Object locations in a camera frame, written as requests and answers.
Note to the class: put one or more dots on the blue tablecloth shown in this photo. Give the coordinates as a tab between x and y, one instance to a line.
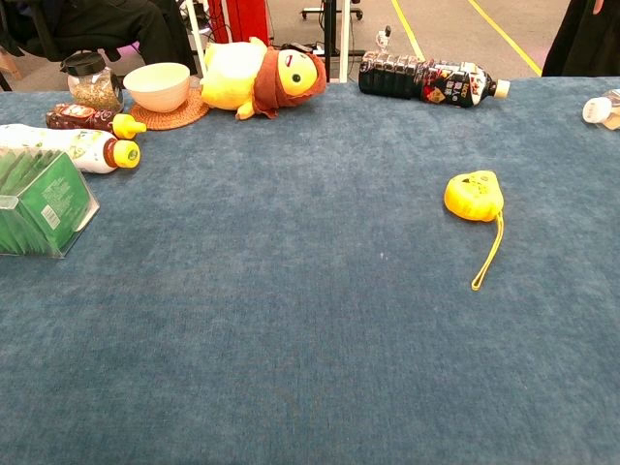
290	290

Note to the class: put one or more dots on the yellow plush toy brown hood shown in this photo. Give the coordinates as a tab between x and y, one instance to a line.
232	72

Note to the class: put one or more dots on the dark tea bottle black label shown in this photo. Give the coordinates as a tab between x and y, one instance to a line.
402	77

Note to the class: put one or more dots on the round woven coaster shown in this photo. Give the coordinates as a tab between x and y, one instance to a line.
164	122

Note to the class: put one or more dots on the small white device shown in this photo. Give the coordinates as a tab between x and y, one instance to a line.
383	39

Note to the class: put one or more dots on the white bowl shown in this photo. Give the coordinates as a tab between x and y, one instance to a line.
157	87

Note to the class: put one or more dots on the red cabinet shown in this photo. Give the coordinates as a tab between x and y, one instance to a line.
242	19

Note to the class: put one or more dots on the black wheeled stand base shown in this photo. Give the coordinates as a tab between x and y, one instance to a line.
356	12

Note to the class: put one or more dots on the white bottle yellow cap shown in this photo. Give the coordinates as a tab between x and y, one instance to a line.
87	147

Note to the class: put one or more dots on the glass jar black lid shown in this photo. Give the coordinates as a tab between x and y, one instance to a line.
94	92

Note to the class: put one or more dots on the clear box green tea packets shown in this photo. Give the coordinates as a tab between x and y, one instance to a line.
48	194

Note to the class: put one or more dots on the seated person black trousers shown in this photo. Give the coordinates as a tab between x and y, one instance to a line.
111	24

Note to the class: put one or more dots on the standing person black clothes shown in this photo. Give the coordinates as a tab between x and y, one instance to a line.
581	39

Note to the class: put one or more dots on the white post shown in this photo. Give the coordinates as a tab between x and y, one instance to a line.
345	43

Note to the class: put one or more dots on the white table frame leg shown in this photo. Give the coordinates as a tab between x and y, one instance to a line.
196	34

